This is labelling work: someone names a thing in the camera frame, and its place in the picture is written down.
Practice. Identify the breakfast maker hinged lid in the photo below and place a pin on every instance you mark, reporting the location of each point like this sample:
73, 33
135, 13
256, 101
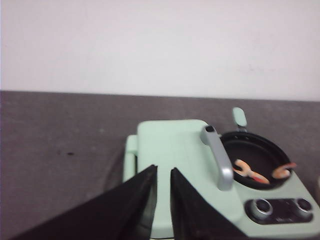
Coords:
198, 154

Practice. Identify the left silver control knob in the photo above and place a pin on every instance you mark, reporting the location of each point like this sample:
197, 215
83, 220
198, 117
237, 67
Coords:
261, 207

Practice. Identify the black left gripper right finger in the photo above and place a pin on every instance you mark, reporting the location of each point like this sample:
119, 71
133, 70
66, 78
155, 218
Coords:
193, 218

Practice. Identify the right silver control knob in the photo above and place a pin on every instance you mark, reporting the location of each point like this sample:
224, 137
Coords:
303, 206

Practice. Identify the black round frying pan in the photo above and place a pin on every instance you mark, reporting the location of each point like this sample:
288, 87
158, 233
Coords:
261, 154

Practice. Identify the orange white shrimp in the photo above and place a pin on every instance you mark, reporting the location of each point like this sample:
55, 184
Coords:
246, 171
283, 171

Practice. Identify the silver control knob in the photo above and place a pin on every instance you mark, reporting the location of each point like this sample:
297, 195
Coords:
303, 206
261, 207

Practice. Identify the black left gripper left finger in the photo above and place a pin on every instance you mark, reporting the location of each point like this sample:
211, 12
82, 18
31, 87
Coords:
125, 212

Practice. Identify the mint green breakfast maker base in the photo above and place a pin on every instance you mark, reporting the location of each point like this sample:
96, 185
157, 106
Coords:
286, 212

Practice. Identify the beige ribbed bowl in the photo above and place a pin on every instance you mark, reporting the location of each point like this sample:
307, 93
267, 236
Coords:
317, 189

